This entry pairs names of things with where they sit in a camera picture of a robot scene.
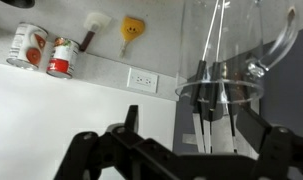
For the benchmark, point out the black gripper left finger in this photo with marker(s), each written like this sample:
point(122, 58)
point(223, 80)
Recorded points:
point(87, 156)

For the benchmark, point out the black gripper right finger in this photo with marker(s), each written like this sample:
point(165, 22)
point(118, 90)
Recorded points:
point(284, 153)

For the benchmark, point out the small spice jar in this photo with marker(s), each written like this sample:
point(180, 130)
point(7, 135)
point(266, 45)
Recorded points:
point(26, 45)

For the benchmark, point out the wide blade kitchen knife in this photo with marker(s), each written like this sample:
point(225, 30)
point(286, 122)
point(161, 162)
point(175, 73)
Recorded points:
point(222, 133)

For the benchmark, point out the long pointed kitchen knife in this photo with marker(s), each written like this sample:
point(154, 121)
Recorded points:
point(198, 133)

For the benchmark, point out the yellow smiley spatula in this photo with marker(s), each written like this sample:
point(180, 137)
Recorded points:
point(132, 30)

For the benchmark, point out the white wall outlet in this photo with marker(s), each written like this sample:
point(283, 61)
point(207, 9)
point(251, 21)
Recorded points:
point(142, 80)

